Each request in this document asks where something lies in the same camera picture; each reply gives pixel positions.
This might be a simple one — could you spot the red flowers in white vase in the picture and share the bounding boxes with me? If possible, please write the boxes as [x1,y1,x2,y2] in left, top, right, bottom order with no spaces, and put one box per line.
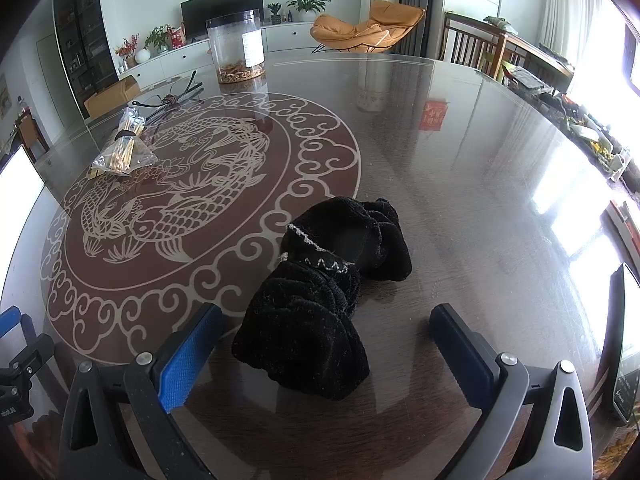
[114,34,152,68]

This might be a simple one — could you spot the white sheer curtain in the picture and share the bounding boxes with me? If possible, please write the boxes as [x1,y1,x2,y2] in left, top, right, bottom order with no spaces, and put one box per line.
[542,0,608,68]

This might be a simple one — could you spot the brown wooden chair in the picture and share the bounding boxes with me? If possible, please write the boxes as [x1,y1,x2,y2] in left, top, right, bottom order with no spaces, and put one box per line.
[14,110,51,166]

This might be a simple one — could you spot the wooden side desk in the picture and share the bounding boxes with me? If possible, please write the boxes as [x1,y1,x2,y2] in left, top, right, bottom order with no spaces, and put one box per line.
[500,30,576,96]

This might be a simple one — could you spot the black smartphone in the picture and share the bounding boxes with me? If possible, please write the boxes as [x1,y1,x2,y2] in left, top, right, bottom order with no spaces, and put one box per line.
[600,262,640,428]

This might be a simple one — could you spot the dark wooden chair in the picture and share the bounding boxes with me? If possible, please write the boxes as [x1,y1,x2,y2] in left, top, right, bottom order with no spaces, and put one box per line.
[440,11,521,83]

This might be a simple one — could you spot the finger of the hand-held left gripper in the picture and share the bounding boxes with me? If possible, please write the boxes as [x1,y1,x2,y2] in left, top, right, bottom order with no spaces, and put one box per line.
[0,306,56,386]

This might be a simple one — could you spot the large green potted plant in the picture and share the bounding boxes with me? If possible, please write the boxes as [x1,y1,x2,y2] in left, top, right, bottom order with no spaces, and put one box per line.
[286,0,332,23]

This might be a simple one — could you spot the black television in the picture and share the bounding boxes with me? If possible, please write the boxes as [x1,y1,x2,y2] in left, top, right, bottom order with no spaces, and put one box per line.
[180,0,265,40]

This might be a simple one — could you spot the clear jar with black lid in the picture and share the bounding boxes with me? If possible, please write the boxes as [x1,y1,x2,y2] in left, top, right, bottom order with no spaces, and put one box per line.
[205,8,267,85]

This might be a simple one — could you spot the large black velvet scrunchie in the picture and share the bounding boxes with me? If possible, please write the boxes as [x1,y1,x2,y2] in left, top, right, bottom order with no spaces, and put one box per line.
[231,265,372,402]

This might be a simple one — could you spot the cluttered sideboard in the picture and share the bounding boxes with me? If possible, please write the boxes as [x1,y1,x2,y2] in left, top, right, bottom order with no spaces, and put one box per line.
[550,92,640,183]

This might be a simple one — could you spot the orange lounge chair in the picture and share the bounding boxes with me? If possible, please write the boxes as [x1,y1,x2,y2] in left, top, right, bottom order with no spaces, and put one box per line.
[310,0,426,55]

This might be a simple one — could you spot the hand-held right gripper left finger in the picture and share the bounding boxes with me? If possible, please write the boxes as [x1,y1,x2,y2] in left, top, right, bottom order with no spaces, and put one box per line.
[59,302,225,480]

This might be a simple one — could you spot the dark display cabinet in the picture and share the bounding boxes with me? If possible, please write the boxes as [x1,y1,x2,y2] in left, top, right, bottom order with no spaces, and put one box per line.
[52,0,121,121]

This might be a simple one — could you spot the leafy potted plant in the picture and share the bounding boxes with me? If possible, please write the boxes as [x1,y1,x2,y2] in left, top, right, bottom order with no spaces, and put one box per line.
[144,24,173,56]

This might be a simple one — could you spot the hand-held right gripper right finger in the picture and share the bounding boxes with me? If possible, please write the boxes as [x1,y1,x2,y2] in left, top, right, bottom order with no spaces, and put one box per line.
[429,302,593,480]

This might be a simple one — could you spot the cardboard box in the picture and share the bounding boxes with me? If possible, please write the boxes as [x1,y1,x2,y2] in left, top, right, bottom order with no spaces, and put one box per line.
[82,75,142,121]

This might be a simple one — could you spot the bag of wooden sticks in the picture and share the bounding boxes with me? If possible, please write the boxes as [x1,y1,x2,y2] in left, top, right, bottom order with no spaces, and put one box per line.
[86,106,160,181]

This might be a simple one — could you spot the white television cabinet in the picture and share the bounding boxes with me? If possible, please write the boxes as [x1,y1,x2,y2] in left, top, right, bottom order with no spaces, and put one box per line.
[116,20,321,81]

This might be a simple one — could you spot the black eyeglasses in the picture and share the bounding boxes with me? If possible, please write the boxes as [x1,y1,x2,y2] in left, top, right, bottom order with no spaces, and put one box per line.
[131,71,206,123]

